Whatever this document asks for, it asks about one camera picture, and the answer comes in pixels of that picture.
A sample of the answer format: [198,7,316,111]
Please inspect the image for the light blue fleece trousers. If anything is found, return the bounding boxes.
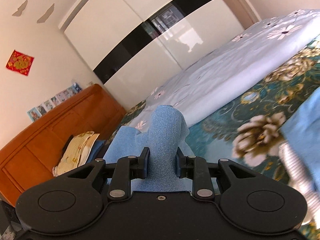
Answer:
[104,90,319,191]

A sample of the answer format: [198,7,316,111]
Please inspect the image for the dark blue folded garment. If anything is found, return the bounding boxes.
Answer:
[87,140,106,162]

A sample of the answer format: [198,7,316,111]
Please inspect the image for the yellow striped folded garment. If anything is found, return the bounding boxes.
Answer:
[52,131,100,177]

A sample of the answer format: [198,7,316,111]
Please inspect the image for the teal floral bed sheet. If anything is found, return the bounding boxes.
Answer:
[106,33,320,240]

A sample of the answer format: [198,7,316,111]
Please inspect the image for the dark brown folded garment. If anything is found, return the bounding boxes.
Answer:
[62,135,74,154]

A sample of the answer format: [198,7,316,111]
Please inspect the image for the pale blue floral quilt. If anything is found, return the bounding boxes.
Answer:
[129,9,319,132]

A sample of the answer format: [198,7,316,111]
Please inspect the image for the orange wooden headboard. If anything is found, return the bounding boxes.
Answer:
[1,85,126,206]

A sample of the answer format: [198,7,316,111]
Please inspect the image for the grey striped sleeve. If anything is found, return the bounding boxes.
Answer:
[279,141,319,229]

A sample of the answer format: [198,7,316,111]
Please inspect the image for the white glossy wardrobe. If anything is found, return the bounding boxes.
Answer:
[59,0,260,108]

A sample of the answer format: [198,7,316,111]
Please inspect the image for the row of photos on wall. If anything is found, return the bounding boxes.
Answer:
[27,83,82,122]

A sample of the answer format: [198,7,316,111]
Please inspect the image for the red paper wall decoration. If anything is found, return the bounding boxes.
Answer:
[6,50,34,76]

